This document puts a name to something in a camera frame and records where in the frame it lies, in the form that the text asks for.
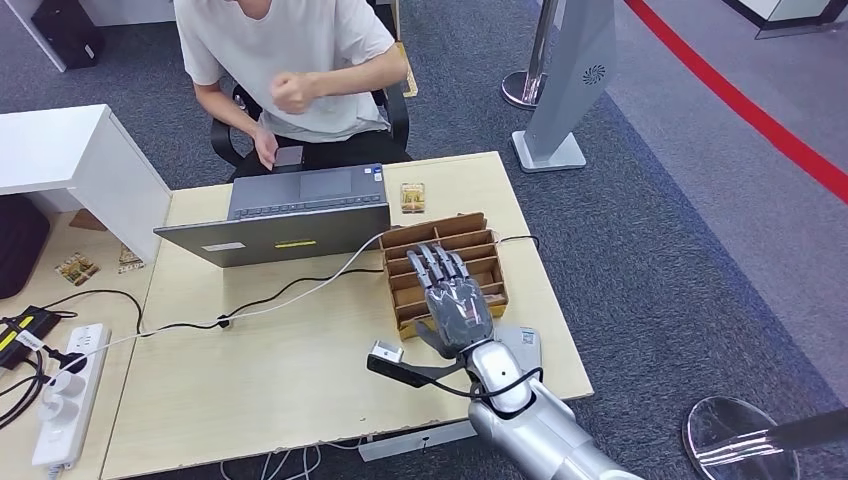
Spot person's right hand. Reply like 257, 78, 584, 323
253, 125, 281, 172

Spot black box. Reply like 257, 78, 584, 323
31, 0, 106, 72

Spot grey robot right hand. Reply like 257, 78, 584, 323
405, 243, 496, 361

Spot person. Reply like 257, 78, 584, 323
173, 0, 413, 181

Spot white power strip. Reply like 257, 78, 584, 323
30, 323, 113, 470

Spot white grey card reader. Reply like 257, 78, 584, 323
493, 324, 543, 386

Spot cardboard card organizer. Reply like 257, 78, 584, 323
380, 211, 510, 342

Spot brown cardboard piece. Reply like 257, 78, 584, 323
68, 209, 109, 233

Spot black plug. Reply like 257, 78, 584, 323
43, 349, 89, 376

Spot grey laptop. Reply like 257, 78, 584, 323
152, 163, 392, 269

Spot dark bag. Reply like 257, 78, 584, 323
0, 195, 52, 301

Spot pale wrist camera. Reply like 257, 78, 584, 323
369, 340, 405, 366

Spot person's left hand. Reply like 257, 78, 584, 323
270, 70, 318, 116

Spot black camera bracket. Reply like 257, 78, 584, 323
366, 354, 475, 390

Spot round white plug adapter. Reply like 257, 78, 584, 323
38, 396, 79, 425
48, 372, 86, 399

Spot white cabinet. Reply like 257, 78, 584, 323
0, 104, 174, 265

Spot black yellow-labelled power adapter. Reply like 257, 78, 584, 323
0, 305, 63, 371

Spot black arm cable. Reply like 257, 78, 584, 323
430, 367, 545, 401

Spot white cables under desk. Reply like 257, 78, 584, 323
218, 442, 366, 480

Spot grey kiosk stand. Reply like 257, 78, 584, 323
510, 0, 619, 174

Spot white cable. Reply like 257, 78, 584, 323
46, 231, 392, 387

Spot black cable bundle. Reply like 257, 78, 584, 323
0, 351, 48, 432

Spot black office chair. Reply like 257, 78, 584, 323
210, 0, 412, 168

